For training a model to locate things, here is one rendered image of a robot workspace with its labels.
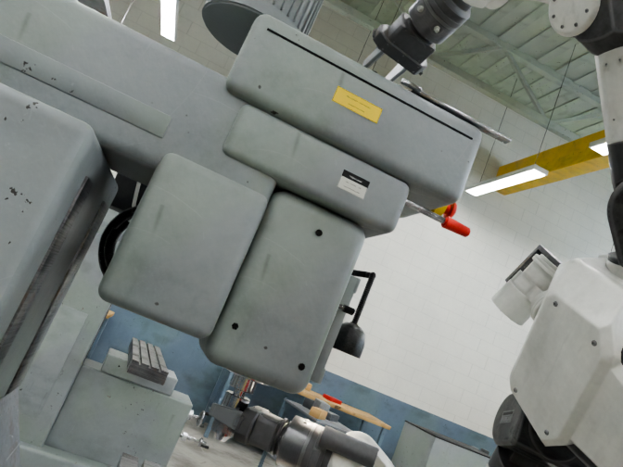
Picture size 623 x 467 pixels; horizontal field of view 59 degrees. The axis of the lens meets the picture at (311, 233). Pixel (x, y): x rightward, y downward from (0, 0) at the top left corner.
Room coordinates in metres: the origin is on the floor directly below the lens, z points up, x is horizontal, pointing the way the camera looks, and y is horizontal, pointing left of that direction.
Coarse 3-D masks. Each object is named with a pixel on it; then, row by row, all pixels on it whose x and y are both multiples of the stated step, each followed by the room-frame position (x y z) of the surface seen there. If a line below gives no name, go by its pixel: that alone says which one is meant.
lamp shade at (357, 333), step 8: (344, 328) 1.11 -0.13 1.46; (352, 328) 1.10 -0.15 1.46; (360, 328) 1.12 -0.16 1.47; (344, 336) 1.10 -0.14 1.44; (352, 336) 1.10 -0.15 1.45; (360, 336) 1.11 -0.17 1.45; (336, 344) 1.10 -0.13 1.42; (344, 344) 1.10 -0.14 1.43; (352, 344) 1.10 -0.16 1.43; (360, 344) 1.10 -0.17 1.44; (344, 352) 1.17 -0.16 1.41; (352, 352) 1.10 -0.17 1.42; (360, 352) 1.11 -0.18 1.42
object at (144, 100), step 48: (0, 0) 0.80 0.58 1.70; (48, 0) 0.81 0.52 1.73; (0, 48) 0.80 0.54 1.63; (48, 48) 0.82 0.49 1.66; (96, 48) 0.83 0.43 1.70; (144, 48) 0.84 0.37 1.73; (48, 96) 0.82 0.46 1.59; (96, 96) 0.83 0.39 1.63; (144, 96) 0.85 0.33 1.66; (192, 96) 0.86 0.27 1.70; (144, 144) 0.86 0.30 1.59; (192, 144) 0.87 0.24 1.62
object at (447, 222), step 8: (408, 200) 0.95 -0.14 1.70; (416, 208) 0.96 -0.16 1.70; (424, 208) 0.96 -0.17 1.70; (432, 216) 0.96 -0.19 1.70; (440, 216) 0.97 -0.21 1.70; (448, 216) 0.97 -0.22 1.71; (448, 224) 0.97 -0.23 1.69; (456, 224) 0.97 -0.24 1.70; (456, 232) 0.98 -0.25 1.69; (464, 232) 0.97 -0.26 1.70
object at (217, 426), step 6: (222, 402) 1.02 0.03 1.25; (228, 402) 1.01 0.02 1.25; (234, 402) 1.01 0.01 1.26; (234, 408) 1.01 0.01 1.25; (240, 408) 1.01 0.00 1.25; (216, 420) 1.02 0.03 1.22; (216, 426) 1.01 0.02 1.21; (222, 426) 1.01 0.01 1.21; (216, 432) 1.01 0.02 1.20; (222, 432) 1.01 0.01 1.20; (228, 432) 1.01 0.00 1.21; (234, 432) 1.01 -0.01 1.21
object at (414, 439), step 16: (416, 432) 5.35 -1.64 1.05; (432, 432) 5.42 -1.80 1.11; (400, 448) 5.50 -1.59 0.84; (416, 448) 5.27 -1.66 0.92; (432, 448) 5.06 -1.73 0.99; (448, 448) 5.11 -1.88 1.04; (464, 448) 5.16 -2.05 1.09; (400, 464) 5.42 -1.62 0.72; (416, 464) 5.19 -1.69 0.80; (432, 464) 5.08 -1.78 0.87; (448, 464) 5.12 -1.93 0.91; (464, 464) 5.17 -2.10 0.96; (480, 464) 5.22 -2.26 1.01
